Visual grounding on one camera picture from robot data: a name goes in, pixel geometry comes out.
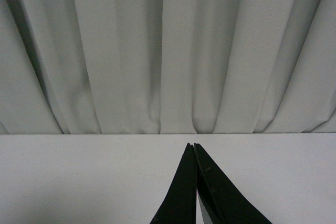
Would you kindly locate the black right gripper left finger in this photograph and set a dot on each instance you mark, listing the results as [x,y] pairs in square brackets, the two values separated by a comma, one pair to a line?
[179,204]

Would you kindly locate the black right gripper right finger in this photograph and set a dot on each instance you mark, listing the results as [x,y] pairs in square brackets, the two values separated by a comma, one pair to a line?
[219,198]

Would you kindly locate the grey pleated curtain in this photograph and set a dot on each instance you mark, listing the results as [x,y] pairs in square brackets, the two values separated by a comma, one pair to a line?
[167,66]

